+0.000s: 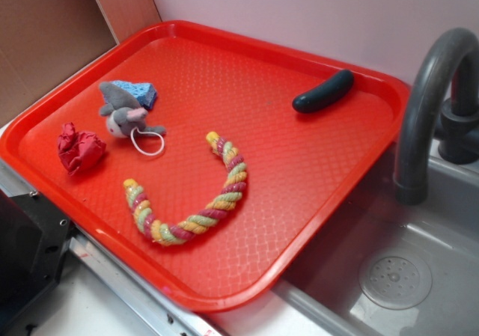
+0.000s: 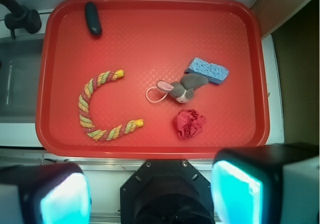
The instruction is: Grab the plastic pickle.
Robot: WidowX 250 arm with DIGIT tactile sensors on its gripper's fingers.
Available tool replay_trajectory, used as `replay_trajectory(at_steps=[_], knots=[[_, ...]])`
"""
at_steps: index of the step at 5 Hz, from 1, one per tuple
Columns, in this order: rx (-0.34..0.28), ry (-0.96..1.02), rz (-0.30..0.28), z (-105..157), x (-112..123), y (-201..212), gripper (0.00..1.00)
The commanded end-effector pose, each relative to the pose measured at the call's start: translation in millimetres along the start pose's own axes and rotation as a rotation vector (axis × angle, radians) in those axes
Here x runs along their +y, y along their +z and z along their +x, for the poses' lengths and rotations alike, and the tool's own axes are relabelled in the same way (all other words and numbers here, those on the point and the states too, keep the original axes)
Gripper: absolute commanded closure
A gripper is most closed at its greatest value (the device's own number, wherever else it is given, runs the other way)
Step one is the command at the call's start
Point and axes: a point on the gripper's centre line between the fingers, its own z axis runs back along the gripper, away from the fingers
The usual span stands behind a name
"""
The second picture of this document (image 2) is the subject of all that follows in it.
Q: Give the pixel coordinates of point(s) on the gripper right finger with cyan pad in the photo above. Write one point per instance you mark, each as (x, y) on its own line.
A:
(271, 184)

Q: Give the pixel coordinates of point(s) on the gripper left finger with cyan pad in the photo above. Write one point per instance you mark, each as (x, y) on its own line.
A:
(44, 194)

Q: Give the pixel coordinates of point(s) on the dark green plastic pickle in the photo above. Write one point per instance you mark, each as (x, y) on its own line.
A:
(92, 19)

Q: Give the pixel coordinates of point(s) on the crumpled red cloth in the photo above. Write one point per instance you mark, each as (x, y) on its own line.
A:
(189, 123)

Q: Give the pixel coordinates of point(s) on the blue sponge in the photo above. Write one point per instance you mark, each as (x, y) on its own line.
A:
(215, 73)

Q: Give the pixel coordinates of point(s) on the red plastic tray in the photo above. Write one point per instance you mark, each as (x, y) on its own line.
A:
(151, 40)

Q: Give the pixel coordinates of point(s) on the grey plush mouse toy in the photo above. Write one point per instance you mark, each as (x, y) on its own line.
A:
(182, 91)

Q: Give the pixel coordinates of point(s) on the metal sink basin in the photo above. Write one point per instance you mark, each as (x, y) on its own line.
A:
(20, 70)

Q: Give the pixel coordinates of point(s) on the black faucet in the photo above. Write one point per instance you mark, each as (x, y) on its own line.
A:
(21, 17)

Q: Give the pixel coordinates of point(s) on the multicolour twisted rope toy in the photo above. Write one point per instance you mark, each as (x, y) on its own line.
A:
(85, 119)

